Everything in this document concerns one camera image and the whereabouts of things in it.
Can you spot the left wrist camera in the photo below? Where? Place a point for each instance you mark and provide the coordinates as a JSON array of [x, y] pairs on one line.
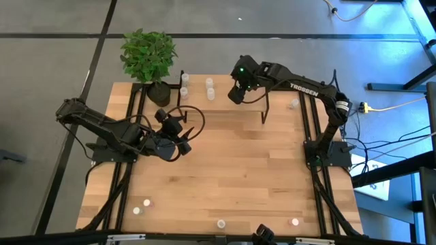
[[160, 115]]

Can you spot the yellow power plug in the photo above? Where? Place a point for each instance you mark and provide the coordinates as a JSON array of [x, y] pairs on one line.
[[366, 107]]

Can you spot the black blocky object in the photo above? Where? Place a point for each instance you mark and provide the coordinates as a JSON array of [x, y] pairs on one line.
[[264, 234]]

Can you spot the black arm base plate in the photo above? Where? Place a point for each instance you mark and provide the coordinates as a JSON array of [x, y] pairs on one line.
[[340, 154], [98, 154]]

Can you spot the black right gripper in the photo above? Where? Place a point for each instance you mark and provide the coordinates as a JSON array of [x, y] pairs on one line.
[[236, 95]]

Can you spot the green leafy potted plant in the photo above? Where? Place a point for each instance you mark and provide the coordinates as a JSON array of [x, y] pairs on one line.
[[148, 56]]

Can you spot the black plant pot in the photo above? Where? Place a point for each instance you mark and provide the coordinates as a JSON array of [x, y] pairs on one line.
[[159, 95]]

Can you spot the silver metal bracket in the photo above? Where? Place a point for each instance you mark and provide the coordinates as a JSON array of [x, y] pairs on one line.
[[315, 241], [126, 237]]

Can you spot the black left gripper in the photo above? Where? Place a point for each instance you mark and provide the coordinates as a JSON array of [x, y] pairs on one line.
[[172, 127]]

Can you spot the grey desk foot bar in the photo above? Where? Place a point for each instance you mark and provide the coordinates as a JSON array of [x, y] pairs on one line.
[[385, 207], [395, 87]]

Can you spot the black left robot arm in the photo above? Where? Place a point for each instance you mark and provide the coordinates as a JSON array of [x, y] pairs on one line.
[[102, 126]]

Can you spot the black desk frame beam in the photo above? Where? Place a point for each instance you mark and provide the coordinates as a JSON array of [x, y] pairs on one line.
[[391, 171], [422, 76]]

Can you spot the pink medicine bottle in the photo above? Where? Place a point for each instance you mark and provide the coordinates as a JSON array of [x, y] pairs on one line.
[[146, 203], [294, 222]]

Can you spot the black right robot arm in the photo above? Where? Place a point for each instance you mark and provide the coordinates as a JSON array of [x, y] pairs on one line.
[[327, 92]]

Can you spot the white sign board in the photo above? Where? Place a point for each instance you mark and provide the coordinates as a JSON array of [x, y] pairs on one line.
[[378, 190]]

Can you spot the wooden shelf with black legs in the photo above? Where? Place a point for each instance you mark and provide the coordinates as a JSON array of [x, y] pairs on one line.
[[223, 103]]

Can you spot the grey chair base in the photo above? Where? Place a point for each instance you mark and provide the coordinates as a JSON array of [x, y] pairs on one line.
[[10, 156]]

